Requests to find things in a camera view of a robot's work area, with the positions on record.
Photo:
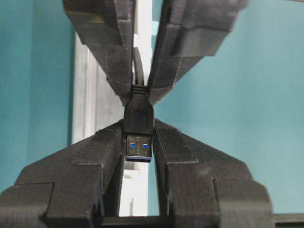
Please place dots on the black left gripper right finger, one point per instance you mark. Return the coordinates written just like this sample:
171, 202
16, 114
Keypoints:
202, 187

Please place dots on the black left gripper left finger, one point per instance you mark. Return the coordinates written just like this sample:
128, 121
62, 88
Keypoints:
71, 188

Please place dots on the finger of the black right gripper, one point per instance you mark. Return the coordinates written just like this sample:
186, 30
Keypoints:
188, 31
106, 27

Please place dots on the silver aluminium extrusion rail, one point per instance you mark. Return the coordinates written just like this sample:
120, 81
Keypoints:
96, 106

